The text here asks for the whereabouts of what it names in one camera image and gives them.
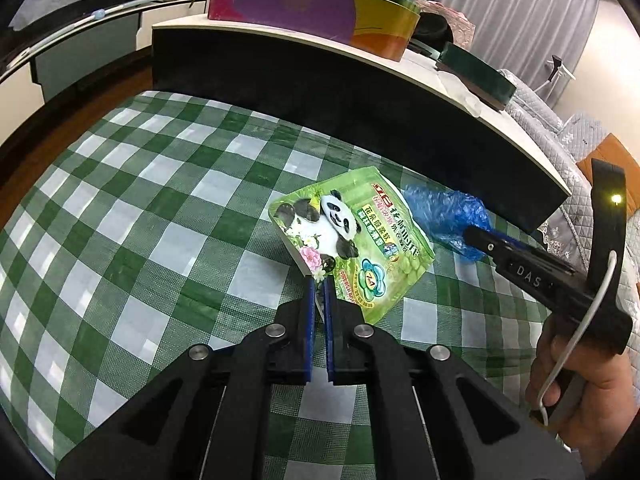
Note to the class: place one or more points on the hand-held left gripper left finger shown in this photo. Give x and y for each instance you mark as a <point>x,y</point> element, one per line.
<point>310,320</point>

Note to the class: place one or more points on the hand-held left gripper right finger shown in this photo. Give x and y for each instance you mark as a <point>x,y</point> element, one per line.
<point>328,320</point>

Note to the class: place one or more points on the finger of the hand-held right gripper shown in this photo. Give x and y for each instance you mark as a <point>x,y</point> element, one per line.
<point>482,245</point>
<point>525,249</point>

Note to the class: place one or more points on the blue plastic bag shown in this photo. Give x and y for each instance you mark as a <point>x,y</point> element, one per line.
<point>440,210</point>

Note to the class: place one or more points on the green panda print packet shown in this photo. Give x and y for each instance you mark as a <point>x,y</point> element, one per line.
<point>350,230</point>

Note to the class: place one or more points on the person's right hand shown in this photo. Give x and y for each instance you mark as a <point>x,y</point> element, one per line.
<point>610,395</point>

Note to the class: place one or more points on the orange cushion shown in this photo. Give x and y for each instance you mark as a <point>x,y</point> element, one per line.
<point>607,165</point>

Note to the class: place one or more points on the grey quilted sofa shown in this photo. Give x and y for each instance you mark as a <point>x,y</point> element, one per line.
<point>575,132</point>

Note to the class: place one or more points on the dark green round tin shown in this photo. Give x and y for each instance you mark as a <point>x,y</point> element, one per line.
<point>475,72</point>

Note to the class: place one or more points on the green checked tablecloth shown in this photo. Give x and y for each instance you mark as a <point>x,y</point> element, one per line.
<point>150,235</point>

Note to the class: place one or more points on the pink woven basket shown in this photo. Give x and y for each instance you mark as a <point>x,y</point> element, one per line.
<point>462,27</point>

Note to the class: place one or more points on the black bag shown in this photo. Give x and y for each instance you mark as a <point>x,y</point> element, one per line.
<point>432,30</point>

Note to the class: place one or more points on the grey curtain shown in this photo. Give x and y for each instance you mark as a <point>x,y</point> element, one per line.
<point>525,5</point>

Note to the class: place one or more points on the colourful gift box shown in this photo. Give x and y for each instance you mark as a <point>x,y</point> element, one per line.
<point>300,5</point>

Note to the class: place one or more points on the dark green television cabinet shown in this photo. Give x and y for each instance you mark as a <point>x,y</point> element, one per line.
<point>85,35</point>

